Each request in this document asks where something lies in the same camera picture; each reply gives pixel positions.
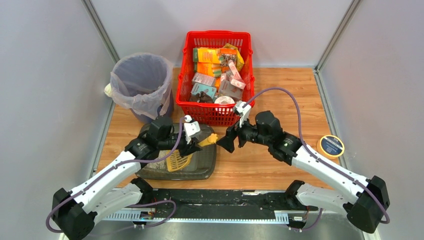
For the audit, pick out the orange box top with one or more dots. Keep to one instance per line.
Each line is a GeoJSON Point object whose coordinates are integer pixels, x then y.
{"type": "Point", "coordinates": [205, 55]}

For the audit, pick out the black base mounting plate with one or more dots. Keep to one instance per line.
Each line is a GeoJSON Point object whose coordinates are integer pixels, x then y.
{"type": "Point", "coordinates": [227, 206]}

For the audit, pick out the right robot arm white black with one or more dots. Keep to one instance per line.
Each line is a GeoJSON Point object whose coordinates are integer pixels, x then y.
{"type": "Point", "coordinates": [364, 201]}

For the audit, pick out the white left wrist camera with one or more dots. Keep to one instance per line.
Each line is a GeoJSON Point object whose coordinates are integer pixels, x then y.
{"type": "Point", "coordinates": [191, 128]}

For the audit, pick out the teal sponge box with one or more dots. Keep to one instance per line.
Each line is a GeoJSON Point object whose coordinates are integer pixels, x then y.
{"type": "Point", "coordinates": [208, 90]}

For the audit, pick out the grey pink box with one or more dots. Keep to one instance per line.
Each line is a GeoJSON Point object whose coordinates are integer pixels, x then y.
{"type": "Point", "coordinates": [203, 79]}

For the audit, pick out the grey litter box tray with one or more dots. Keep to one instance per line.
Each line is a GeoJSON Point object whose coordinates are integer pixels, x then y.
{"type": "Point", "coordinates": [197, 166]}

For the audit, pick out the white tape roll in basket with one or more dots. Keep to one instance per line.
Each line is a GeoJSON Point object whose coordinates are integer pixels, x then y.
{"type": "Point", "coordinates": [224, 100]}

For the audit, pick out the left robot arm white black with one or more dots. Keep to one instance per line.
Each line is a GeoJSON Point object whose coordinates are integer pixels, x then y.
{"type": "Point", "coordinates": [76, 212]}

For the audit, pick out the purple trash bin with bag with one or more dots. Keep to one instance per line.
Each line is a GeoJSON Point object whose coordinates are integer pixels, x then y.
{"type": "Point", "coordinates": [142, 83]}

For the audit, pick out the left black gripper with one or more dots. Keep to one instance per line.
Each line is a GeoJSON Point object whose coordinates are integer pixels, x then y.
{"type": "Point", "coordinates": [187, 145]}

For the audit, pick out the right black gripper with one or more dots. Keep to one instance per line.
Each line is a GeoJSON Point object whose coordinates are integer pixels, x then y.
{"type": "Point", "coordinates": [238, 136]}

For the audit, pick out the yellow snack bag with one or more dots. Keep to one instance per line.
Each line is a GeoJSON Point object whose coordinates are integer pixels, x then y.
{"type": "Point", "coordinates": [239, 62]}

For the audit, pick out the yellow tape roll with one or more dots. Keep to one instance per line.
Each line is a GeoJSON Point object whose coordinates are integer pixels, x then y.
{"type": "Point", "coordinates": [330, 146]}

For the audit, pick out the orange box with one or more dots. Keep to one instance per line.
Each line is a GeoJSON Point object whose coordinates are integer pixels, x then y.
{"type": "Point", "coordinates": [209, 69]}
{"type": "Point", "coordinates": [205, 55]}

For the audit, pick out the dark brown cloth in basket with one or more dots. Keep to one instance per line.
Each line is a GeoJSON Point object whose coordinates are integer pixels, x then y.
{"type": "Point", "coordinates": [201, 97]}

